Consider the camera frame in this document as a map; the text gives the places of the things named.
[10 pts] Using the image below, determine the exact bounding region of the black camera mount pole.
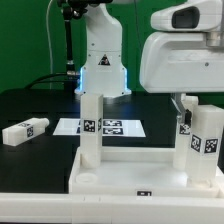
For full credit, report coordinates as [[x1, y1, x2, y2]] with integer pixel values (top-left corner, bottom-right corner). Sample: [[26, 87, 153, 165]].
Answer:
[[57, 0, 88, 78]]

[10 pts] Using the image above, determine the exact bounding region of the white front fence bar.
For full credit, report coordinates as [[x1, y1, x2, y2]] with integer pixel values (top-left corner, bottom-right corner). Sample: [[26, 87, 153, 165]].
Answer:
[[0, 193, 224, 224]]

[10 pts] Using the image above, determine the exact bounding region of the black cable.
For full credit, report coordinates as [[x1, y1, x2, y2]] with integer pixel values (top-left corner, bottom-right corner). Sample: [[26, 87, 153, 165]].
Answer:
[[23, 73, 81, 90]]

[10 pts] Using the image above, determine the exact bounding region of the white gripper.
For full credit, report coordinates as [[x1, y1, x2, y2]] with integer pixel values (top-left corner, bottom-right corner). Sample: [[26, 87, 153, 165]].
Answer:
[[139, 32, 224, 125]]

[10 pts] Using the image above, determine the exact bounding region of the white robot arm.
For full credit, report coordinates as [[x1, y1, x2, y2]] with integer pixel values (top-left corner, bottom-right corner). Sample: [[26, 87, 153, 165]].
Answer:
[[78, 0, 224, 123]]

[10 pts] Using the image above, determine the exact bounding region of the white desk top tray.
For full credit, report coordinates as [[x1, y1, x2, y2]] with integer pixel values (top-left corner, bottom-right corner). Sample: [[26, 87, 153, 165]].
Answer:
[[69, 146, 224, 198]]

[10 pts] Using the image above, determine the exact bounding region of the paper sheet with markers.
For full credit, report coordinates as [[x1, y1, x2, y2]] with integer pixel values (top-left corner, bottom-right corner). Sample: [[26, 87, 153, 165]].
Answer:
[[53, 118, 145, 137]]

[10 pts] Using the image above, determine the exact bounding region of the white cable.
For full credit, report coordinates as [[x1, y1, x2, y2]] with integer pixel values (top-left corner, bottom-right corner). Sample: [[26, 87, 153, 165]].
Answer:
[[45, 0, 55, 90]]

